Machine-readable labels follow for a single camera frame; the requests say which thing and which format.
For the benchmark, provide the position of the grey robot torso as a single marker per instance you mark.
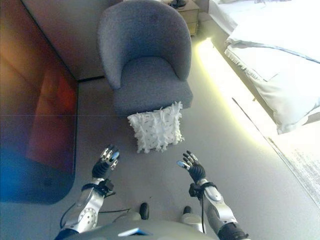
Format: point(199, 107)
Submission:
point(160, 231)

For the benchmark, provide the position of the silver robot leg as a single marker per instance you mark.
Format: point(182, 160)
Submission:
point(144, 210)
point(190, 220)

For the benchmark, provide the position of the silver robot left leg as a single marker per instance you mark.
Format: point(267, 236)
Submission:
point(144, 210)

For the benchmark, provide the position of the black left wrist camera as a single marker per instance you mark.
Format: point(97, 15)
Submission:
point(109, 185)

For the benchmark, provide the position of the white fringed cushion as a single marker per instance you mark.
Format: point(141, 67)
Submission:
point(155, 130)

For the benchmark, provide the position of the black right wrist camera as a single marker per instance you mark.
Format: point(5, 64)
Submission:
point(193, 190)

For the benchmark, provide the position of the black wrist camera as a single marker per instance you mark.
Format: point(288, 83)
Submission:
point(193, 190)
point(109, 185)

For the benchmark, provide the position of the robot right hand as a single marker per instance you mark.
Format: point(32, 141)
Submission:
point(196, 170)

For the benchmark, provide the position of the beige wooden nightstand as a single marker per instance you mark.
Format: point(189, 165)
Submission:
point(190, 12)

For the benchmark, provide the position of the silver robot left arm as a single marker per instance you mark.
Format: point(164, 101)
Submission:
point(87, 212)

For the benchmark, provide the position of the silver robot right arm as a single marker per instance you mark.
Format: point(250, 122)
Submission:
point(217, 200)

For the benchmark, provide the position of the silver robot right leg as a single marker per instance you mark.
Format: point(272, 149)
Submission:
point(190, 220)

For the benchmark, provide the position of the white fringed bed throw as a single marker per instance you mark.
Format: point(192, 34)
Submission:
point(282, 95)

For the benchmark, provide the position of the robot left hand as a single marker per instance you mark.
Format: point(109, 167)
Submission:
point(101, 168)

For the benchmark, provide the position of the grey fabric armchair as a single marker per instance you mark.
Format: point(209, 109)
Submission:
point(150, 50)

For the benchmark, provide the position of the black lamp base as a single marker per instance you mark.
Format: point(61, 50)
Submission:
point(177, 2)

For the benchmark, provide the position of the grey woven rug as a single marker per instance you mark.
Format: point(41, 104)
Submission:
point(302, 165)

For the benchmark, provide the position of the white bed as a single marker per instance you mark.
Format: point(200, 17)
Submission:
point(270, 22)

